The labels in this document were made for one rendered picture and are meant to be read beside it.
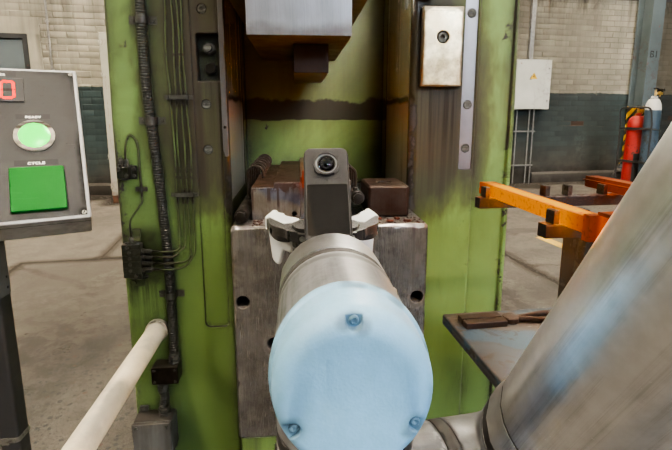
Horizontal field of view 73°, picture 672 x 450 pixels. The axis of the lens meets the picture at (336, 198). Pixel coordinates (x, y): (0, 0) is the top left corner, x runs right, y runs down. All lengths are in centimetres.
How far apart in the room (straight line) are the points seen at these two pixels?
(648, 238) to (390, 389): 14
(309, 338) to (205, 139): 86
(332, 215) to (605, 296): 27
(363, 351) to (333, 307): 3
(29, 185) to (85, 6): 642
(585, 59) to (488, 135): 760
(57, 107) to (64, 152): 9
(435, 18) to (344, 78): 41
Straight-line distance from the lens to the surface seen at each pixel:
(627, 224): 22
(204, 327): 119
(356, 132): 140
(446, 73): 108
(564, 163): 858
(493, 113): 115
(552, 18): 842
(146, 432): 129
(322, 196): 45
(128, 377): 100
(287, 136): 139
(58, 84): 95
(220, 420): 131
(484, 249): 120
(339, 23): 93
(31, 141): 90
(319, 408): 27
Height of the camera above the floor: 112
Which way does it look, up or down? 10 degrees down
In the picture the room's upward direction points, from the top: straight up
